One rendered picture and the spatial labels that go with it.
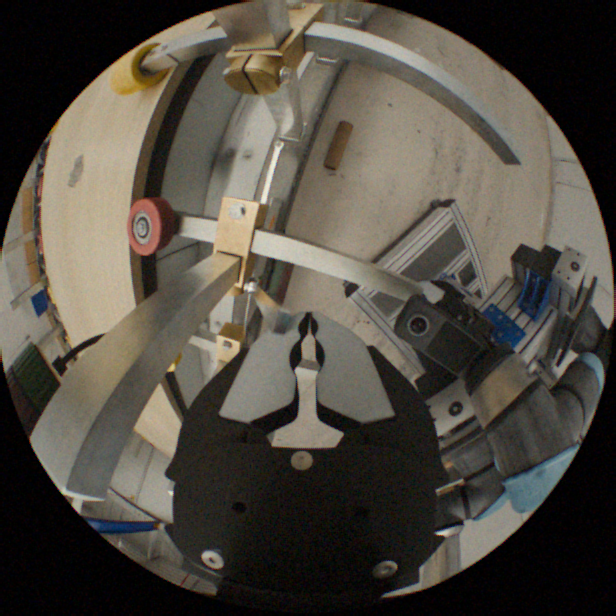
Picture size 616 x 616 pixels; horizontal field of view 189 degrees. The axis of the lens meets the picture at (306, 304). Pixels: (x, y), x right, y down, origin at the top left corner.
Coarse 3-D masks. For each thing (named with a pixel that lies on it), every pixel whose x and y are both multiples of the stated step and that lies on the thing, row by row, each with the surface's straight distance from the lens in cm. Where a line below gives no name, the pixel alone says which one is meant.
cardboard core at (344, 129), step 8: (344, 128) 114; (352, 128) 118; (336, 136) 112; (344, 136) 112; (336, 144) 109; (344, 144) 111; (328, 152) 109; (336, 152) 107; (328, 160) 106; (336, 160) 106; (328, 168) 112; (336, 168) 106
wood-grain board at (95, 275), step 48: (96, 96) 63; (144, 96) 39; (96, 144) 48; (144, 144) 33; (48, 192) 87; (96, 192) 43; (48, 240) 89; (96, 240) 44; (96, 288) 50; (144, 432) 178
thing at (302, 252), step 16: (176, 224) 30; (192, 224) 29; (208, 224) 27; (208, 240) 28; (256, 240) 25; (272, 240) 24; (288, 240) 24; (304, 240) 26; (272, 256) 25; (288, 256) 24; (304, 256) 24; (320, 256) 24; (336, 256) 24; (352, 256) 27; (336, 272) 25; (352, 272) 25; (368, 272) 26; (384, 272) 27; (384, 288) 28; (400, 288) 29; (416, 288) 30
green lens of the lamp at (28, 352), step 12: (24, 348) 16; (24, 360) 15; (36, 360) 14; (24, 372) 14; (36, 372) 14; (48, 372) 14; (24, 384) 14; (36, 384) 14; (48, 384) 14; (36, 396) 14; (48, 396) 14
